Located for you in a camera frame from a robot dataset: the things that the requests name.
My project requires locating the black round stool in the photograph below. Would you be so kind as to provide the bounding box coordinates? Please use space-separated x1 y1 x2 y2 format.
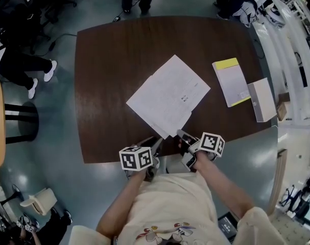
4 101 40 145

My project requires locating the person's right forearm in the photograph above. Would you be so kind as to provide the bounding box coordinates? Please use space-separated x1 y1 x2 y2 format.
195 152 255 222

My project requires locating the white cardboard box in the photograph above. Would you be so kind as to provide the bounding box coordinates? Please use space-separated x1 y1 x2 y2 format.
247 77 278 123

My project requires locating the white shelving unit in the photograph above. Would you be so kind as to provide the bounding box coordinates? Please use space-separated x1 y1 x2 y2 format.
256 0 310 124

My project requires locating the black and blue stand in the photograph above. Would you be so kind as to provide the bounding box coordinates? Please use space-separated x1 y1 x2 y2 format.
279 179 310 215

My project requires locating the black floor cable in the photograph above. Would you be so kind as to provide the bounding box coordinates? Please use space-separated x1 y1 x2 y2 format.
29 33 78 56

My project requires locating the wooden board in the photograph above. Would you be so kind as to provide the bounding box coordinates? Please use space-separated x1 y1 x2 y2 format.
268 149 288 214

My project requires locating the white paper book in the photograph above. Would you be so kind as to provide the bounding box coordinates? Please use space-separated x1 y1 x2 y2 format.
126 54 211 140

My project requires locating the person's cream printed shirt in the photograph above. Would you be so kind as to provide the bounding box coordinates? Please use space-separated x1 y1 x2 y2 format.
67 173 291 245

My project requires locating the black office chair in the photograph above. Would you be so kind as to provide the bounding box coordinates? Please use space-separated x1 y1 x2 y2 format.
0 0 78 54

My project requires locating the black flat device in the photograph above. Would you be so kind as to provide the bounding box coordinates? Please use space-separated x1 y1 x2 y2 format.
217 211 239 242

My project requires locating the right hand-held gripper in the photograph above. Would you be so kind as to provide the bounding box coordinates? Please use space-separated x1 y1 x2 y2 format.
176 129 226 173

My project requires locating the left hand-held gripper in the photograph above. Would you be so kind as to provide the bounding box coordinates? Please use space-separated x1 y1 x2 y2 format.
118 136 163 182

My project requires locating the closed yellow and white book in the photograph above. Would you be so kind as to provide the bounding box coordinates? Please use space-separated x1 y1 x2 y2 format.
211 57 252 108

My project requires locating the person's left forearm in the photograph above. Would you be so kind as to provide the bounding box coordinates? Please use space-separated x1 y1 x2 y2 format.
96 170 148 239

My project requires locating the brown cardboard box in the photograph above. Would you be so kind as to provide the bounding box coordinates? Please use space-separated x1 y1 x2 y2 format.
276 92 291 122

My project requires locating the beige plastic chair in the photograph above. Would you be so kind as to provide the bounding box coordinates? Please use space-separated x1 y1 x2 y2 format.
19 187 58 216

